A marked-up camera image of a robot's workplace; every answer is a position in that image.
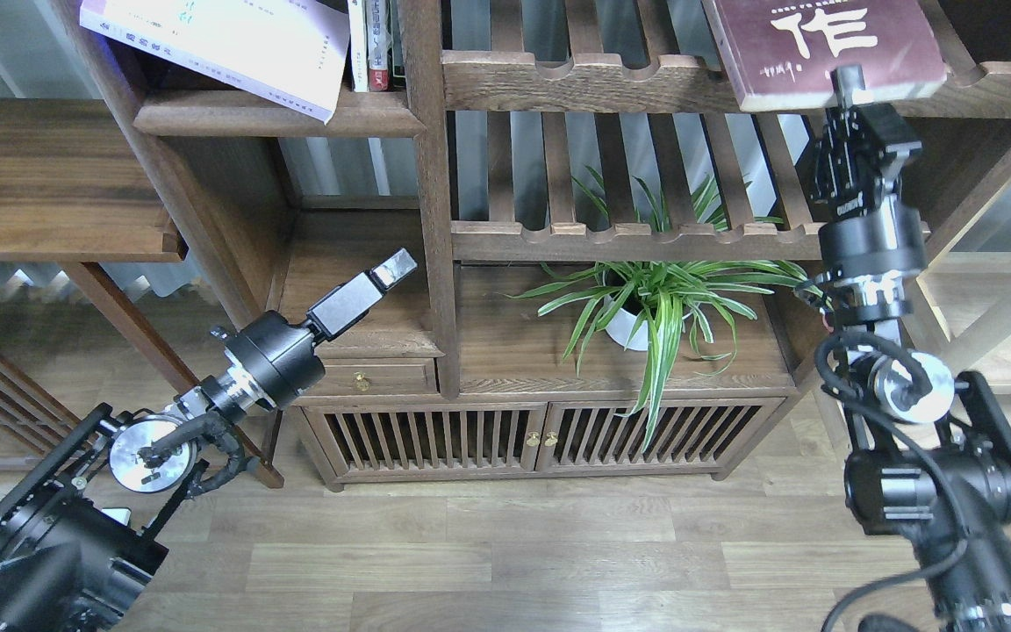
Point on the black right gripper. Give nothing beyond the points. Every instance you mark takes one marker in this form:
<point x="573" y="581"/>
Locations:
<point x="863" y="149"/>

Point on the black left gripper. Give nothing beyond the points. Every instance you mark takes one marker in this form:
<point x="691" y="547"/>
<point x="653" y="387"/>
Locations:
<point x="341" y="308"/>

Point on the dark maroon large book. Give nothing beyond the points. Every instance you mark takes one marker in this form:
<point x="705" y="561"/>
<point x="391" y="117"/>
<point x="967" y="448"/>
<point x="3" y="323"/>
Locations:
<point x="779" y="55"/>

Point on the pale lavender paperback book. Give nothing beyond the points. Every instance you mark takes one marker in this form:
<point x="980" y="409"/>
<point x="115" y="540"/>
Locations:
<point x="290" y="52"/>

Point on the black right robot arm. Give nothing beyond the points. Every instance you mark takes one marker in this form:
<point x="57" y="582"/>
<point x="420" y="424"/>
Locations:
<point x="930" y="456"/>

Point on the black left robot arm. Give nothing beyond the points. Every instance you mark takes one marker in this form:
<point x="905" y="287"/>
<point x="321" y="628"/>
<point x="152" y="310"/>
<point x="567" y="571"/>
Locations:
<point x="80" y="534"/>

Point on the light wooden shelf unit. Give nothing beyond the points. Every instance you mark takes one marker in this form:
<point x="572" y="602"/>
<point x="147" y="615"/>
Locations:
<point x="962" y="303"/>

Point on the brass drawer knob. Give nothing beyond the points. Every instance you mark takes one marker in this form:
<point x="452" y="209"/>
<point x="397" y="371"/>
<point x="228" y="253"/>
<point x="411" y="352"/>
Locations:
<point x="361" y="382"/>

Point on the dark upright book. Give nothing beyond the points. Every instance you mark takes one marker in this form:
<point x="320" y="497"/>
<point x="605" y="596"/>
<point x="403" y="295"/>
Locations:
<point x="397" y="63"/>

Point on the dark wooden bookshelf cabinet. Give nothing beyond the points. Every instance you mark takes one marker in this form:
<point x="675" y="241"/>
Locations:
<point x="514" y="169"/>

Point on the white plant pot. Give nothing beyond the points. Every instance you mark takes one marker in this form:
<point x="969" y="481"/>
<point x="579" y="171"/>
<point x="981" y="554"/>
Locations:
<point x="624" y="328"/>

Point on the red white upright book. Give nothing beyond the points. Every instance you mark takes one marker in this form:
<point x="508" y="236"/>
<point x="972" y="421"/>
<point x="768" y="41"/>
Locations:
<point x="379" y="45"/>

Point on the green spider plant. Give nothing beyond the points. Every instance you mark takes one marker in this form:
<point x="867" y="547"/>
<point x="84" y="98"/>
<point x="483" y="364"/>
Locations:
<point x="669" y="302"/>

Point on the dark wooden side table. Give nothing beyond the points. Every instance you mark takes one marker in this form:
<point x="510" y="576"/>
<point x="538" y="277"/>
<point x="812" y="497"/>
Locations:
<point x="74" y="204"/>

